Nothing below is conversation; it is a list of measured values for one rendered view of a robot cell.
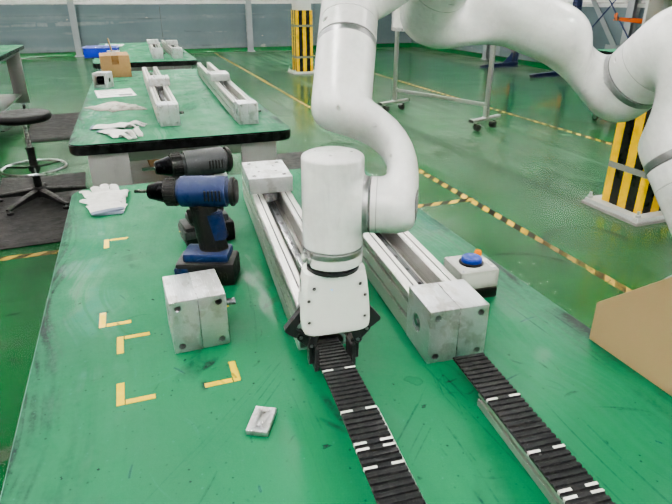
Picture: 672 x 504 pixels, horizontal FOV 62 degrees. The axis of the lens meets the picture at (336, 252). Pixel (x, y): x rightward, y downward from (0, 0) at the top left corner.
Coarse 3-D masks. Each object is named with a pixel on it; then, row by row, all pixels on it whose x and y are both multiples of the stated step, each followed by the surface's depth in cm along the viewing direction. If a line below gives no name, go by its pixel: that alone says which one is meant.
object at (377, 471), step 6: (390, 462) 66; (396, 462) 66; (402, 462) 66; (366, 468) 65; (372, 468) 65; (378, 468) 65; (384, 468) 65; (390, 468) 65; (396, 468) 65; (402, 468) 65; (366, 474) 64; (372, 474) 64; (378, 474) 64; (384, 474) 64; (390, 474) 64
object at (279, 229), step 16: (288, 192) 140; (256, 208) 131; (272, 208) 138; (288, 208) 131; (256, 224) 135; (272, 224) 121; (288, 224) 131; (272, 240) 113; (288, 240) 120; (272, 256) 112; (288, 256) 106; (272, 272) 115; (288, 272) 100; (288, 288) 95; (288, 304) 97; (320, 336) 95
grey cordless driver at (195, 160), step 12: (168, 156) 124; (180, 156) 123; (192, 156) 124; (204, 156) 125; (216, 156) 126; (228, 156) 127; (144, 168) 122; (156, 168) 122; (168, 168) 123; (180, 168) 123; (192, 168) 124; (204, 168) 125; (216, 168) 126; (228, 168) 129; (228, 216) 133; (180, 228) 132; (192, 228) 129; (228, 228) 132; (192, 240) 130
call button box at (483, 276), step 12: (444, 264) 112; (456, 264) 108; (468, 264) 108; (480, 264) 108; (492, 264) 108; (456, 276) 107; (468, 276) 105; (480, 276) 106; (492, 276) 107; (480, 288) 108; (492, 288) 108
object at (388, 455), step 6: (384, 450) 67; (390, 450) 67; (396, 450) 67; (360, 456) 66; (366, 456) 66; (372, 456) 67; (378, 456) 67; (384, 456) 66; (390, 456) 66; (396, 456) 66; (360, 462) 66; (366, 462) 66; (372, 462) 66; (378, 462) 66; (384, 462) 66
